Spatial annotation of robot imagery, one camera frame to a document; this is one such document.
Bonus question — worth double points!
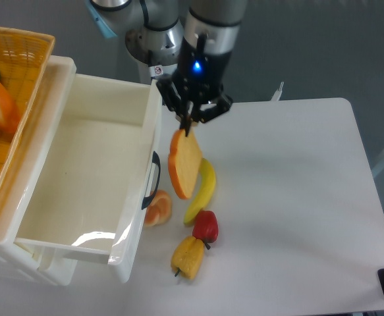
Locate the upper white drawer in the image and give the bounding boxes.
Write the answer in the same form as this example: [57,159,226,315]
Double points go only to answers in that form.
[16,74,162,282]

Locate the yellow toy bell pepper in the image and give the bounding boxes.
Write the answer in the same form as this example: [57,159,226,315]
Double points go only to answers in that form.
[171,236,207,280]

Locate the orange toy croissant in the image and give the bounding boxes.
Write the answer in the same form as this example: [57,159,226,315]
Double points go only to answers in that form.
[144,190,172,227]

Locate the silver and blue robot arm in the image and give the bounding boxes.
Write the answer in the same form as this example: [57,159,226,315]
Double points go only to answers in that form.
[85,1,248,132]

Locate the black drawer handle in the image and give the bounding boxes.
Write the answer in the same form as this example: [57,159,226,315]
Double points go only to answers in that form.
[141,151,161,209]

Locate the yellow woven basket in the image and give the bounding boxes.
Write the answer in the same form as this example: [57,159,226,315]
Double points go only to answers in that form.
[0,27,55,194]

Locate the red toy bell pepper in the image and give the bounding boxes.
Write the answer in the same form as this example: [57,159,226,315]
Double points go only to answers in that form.
[192,211,219,244]

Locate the white drawer cabinet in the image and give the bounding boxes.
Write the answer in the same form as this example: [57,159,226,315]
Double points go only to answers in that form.
[0,56,76,286]

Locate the toy bread slice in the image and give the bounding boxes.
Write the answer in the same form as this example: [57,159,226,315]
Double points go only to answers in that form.
[168,129,202,199]

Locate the yellow toy banana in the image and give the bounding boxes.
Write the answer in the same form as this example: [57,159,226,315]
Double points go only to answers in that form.
[183,158,217,226]

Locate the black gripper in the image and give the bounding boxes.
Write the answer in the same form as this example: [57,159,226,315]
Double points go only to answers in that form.
[156,39,233,130]

